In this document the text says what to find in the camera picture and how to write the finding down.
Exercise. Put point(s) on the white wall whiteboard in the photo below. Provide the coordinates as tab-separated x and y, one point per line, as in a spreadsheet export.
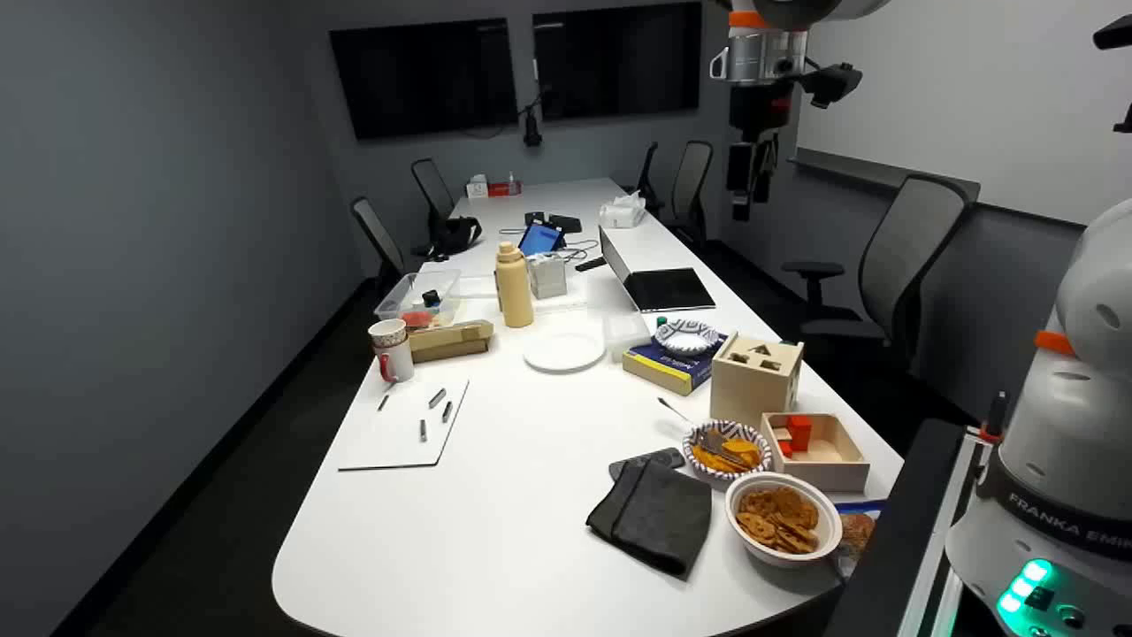
1002	81

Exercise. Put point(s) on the blue tablet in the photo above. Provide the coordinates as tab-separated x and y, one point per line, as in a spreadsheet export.
542	237

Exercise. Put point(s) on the grey mesh office chair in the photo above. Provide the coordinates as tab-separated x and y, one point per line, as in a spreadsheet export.
377	231
649	169
693	180
433	184
905	247

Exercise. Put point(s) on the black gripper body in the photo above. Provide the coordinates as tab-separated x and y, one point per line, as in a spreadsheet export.
763	106

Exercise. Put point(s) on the red and white box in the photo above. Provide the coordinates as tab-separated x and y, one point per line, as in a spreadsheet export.
496	184

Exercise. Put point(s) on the snack bag clear plastic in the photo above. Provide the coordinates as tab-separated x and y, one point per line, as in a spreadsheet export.
858	526

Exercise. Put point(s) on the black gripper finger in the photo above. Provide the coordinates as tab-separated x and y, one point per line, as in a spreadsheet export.
767	163
741	178

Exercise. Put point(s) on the white round plate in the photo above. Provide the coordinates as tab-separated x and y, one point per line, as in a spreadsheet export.
565	351

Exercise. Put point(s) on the small blue patterned bowl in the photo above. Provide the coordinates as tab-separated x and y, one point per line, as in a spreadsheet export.
688	340

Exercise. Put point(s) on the grey cup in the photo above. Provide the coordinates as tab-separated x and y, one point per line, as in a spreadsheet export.
550	278

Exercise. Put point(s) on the red wooden blocks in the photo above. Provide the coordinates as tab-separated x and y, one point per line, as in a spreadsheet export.
799	431

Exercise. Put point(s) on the long white box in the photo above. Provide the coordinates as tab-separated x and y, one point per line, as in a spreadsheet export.
649	244

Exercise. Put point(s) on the brown round crackers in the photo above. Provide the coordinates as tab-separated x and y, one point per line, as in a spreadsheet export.
776	519

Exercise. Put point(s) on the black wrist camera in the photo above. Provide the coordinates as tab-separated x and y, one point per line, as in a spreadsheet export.
833	81

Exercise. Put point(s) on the white bowl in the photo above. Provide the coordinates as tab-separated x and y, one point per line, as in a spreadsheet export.
815	552

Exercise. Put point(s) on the white crumpled plastic bag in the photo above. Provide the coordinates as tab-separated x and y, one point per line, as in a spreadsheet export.
620	211

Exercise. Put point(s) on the clear plastic container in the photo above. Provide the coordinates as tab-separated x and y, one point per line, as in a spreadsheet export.
408	287

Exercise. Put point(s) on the blue striped paper bowl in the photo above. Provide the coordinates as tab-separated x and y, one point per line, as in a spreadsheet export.
707	429

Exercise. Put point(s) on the orange tortilla chips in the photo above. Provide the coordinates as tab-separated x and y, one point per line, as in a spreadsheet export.
728	452

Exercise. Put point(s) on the black robot stand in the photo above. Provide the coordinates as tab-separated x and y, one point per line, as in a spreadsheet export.
897	552

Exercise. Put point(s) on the wooden shape sorter box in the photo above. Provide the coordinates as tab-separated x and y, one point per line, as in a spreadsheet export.
756	384

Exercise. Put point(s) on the dark grey towel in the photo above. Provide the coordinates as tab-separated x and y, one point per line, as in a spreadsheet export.
655	514

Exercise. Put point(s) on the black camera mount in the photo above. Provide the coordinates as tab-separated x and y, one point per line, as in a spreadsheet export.
1117	31

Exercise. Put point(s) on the black bag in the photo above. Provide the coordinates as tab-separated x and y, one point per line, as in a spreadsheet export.
454	237

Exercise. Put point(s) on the tan cardboard box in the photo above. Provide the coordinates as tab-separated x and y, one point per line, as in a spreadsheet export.
451	340

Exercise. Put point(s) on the white jar with red lid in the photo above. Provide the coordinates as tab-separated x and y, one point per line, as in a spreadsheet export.
392	351

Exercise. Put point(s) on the tan squeeze bottle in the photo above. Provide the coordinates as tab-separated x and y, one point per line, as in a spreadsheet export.
513	287

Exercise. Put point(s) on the wall monitor black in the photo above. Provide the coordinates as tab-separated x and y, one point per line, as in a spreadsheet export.
620	56
425	74

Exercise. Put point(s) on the flat white board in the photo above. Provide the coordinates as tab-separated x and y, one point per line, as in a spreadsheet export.
394	444

